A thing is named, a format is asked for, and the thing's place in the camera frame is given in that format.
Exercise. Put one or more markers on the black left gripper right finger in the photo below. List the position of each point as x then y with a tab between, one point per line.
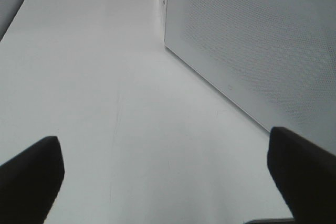
304	175

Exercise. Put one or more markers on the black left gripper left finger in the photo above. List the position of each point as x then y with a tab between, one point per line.
31	181

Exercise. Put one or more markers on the white microwave door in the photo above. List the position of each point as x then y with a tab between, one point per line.
262	40

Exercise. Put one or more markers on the white microwave oven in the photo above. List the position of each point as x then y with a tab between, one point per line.
262	37

